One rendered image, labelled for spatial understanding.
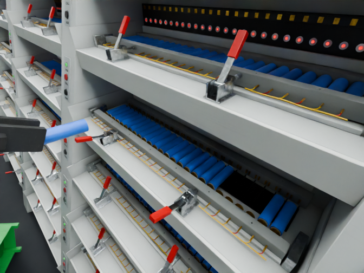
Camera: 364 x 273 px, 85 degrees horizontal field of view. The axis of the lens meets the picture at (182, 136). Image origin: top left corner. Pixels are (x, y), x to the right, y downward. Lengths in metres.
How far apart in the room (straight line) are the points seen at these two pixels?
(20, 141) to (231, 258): 0.31
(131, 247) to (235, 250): 0.29
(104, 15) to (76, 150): 0.39
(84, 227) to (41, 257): 0.67
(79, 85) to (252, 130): 0.50
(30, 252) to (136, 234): 1.03
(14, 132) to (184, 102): 0.20
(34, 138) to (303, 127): 0.30
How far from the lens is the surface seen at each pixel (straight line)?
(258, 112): 0.26
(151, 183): 0.40
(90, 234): 0.83
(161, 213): 0.31
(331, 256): 0.26
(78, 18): 0.61
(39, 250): 1.53
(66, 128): 0.30
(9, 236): 1.49
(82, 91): 0.64
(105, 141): 0.51
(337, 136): 0.25
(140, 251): 0.55
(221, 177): 0.39
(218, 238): 0.35
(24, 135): 0.28
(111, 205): 0.63
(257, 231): 0.34
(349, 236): 0.25
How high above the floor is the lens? 1.18
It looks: 22 degrees down
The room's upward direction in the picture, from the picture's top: 14 degrees clockwise
